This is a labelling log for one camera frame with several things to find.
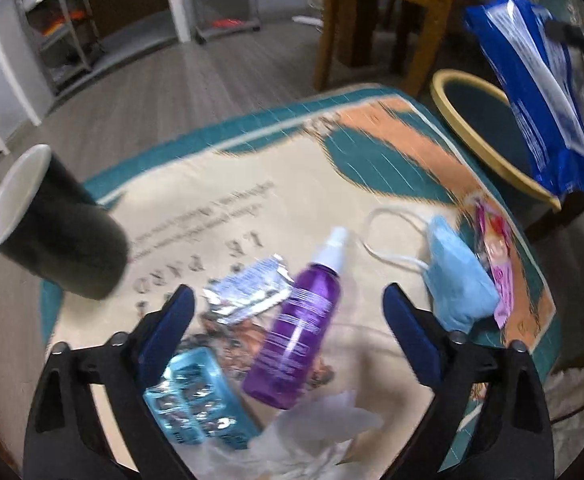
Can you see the black cup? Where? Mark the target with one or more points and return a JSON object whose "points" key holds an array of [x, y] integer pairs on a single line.
{"points": [[61, 230]]}

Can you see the metal shelf rack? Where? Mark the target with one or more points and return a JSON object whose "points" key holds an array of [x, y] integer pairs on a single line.
{"points": [[79, 35]]}

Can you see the purple spray bottle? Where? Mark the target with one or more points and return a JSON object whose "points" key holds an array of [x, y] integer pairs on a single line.
{"points": [[297, 330]]}

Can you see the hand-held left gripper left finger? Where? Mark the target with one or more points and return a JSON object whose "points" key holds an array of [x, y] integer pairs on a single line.
{"points": [[169, 330]]}

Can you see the blue bin with yellow rim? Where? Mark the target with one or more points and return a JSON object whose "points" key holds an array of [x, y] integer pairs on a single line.
{"points": [[477, 115]]}

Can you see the white tissue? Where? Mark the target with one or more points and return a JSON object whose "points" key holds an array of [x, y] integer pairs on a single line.
{"points": [[312, 435]]}

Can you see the red plastic item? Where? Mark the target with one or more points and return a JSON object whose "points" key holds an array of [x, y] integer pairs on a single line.
{"points": [[226, 24]]}

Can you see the white rolling cart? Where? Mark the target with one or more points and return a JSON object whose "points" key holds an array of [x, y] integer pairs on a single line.
{"points": [[206, 10]]}

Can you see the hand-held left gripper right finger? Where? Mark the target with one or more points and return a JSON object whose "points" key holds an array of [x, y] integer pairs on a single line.
{"points": [[412, 340]]}

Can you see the silver foil blister pack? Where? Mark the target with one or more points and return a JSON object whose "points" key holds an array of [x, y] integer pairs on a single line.
{"points": [[247, 290]]}

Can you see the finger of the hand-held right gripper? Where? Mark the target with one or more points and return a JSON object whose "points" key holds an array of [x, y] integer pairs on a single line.
{"points": [[572, 35]]}

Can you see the pink snack wrapper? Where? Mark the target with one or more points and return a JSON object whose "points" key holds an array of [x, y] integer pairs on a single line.
{"points": [[499, 260]]}

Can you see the blue blister tray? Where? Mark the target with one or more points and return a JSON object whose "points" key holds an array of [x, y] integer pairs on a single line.
{"points": [[196, 400]]}

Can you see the printed quilted mat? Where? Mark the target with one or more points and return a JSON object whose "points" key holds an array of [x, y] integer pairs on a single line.
{"points": [[272, 160]]}

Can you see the blue face mask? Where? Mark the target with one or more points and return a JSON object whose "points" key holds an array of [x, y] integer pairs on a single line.
{"points": [[457, 280]]}

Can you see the wooden chair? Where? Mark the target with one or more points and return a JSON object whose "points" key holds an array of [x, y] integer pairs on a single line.
{"points": [[432, 10]]}

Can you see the orange tray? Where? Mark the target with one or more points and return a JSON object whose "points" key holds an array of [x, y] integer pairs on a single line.
{"points": [[61, 22]]}

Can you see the white power strip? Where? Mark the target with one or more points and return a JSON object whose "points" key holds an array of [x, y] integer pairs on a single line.
{"points": [[307, 20]]}

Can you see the blue wet wipes packet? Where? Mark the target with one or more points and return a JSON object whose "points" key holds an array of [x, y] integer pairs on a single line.
{"points": [[537, 100]]}

